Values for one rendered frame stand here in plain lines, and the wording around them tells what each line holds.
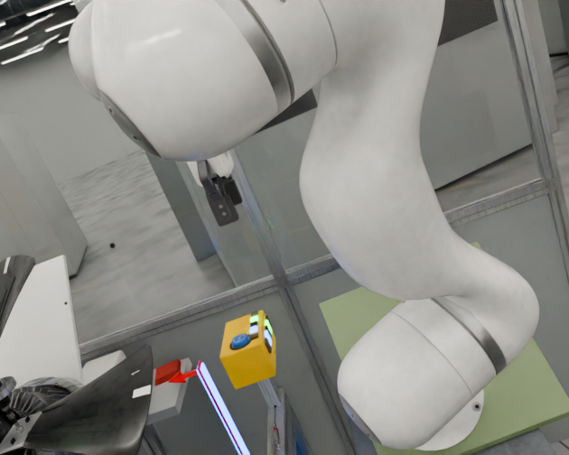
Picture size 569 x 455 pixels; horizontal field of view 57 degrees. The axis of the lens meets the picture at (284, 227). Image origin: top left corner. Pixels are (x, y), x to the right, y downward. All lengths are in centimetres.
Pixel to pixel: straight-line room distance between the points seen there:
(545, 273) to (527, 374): 87
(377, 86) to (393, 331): 27
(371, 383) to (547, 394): 50
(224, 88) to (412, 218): 18
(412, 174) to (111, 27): 22
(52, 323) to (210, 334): 55
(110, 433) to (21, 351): 51
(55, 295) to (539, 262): 139
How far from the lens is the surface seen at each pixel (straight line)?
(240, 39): 29
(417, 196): 40
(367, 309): 98
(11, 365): 141
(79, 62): 70
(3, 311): 111
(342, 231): 39
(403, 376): 53
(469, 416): 95
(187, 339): 174
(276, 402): 132
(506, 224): 171
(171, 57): 29
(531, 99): 164
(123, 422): 95
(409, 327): 54
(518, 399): 97
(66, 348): 133
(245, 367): 119
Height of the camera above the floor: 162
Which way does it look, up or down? 18 degrees down
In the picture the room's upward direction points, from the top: 22 degrees counter-clockwise
